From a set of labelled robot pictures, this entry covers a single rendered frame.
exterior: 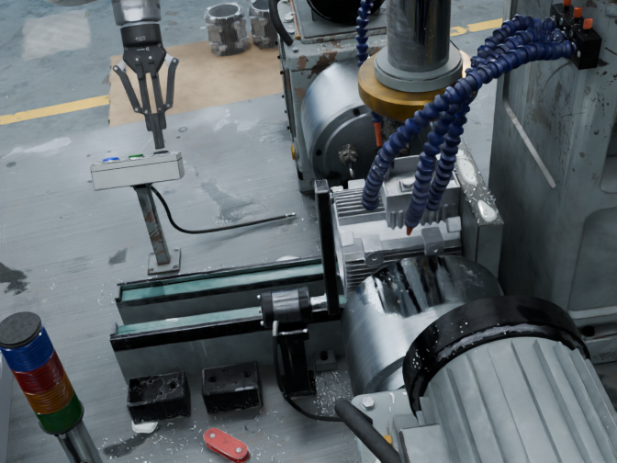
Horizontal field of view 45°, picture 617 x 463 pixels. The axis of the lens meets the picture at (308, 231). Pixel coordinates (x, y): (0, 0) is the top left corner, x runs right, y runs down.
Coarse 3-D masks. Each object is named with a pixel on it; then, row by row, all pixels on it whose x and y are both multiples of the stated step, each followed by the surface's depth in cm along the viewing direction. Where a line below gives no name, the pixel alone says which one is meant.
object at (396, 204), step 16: (400, 160) 128; (416, 160) 128; (400, 176) 129; (432, 176) 128; (384, 192) 122; (400, 192) 125; (448, 192) 121; (400, 208) 122; (448, 208) 123; (400, 224) 124
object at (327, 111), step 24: (336, 72) 149; (312, 96) 151; (336, 96) 143; (312, 120) 146; (336, 120) 141; (360, 120) 141; (312, 144) 144; (336, 144) 144; (360, 144) 144; (408, 144) 144; (312, 168) 147; (336, 168) 147; (360, 168) 148
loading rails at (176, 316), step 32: (320, 256) 143; (128, 288) 142; (160, 288) 141; (192, 288) 141; (224, 288) 141; (256, 288) 142; (288, 288) 142; (320, 288) 143; (128, 320) 143; (160, 320) 144; (192, 320) 135; (224, 320) 133; (256, 320) 132; (320, 320) 134; (128, 352) 134; (160, 352) 135; (192, 352) 136; (224, 352) 137; (256, 352) 138; (320, 352) 138; (128, 384) 140
